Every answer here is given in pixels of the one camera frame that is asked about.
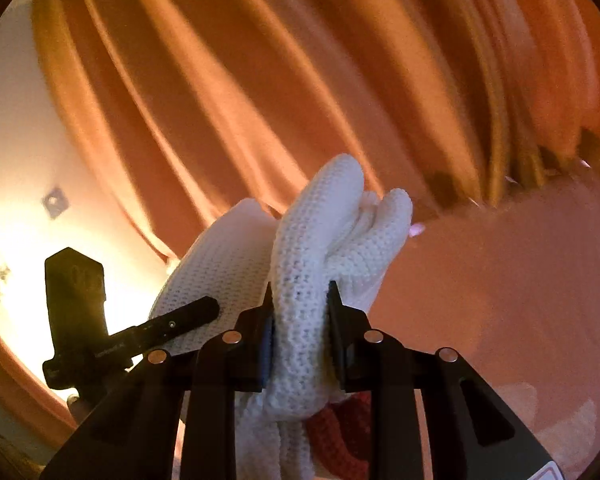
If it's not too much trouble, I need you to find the orange curtain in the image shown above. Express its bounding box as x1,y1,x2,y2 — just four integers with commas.
30,0,600,271

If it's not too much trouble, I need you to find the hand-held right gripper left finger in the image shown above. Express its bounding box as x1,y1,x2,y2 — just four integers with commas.
39,282,277,480

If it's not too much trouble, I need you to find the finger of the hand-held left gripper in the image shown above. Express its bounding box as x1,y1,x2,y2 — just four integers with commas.
111,296,220,349

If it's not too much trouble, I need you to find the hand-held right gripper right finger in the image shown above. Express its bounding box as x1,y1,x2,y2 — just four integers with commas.
328,281,557,480

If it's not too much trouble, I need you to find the pink printed bedsheet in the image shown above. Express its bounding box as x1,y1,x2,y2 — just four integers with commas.
370,172,600,466

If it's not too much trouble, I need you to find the white and red knitted garment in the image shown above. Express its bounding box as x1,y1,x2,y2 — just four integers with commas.
147,152,414,480

